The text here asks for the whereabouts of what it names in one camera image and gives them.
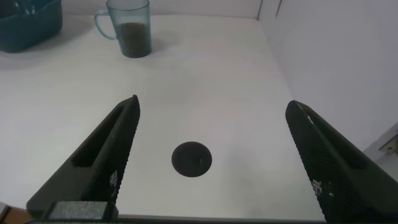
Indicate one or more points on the teal square plastic basin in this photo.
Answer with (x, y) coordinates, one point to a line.
(28, 28)

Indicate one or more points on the translucent blue ribbed plastic cup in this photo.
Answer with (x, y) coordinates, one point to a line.
(130, 15)

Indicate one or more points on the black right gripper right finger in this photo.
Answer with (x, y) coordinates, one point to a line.
(342, 174)

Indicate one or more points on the dark brown granules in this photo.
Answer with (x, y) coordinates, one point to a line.
(135, 40)

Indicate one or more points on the grey metal frame bracket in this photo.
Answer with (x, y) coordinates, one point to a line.
(387, 144)

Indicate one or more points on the black round table hole cap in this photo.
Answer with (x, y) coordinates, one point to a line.
(191, 159)

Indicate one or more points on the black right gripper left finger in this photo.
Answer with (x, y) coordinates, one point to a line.
(93, 168)

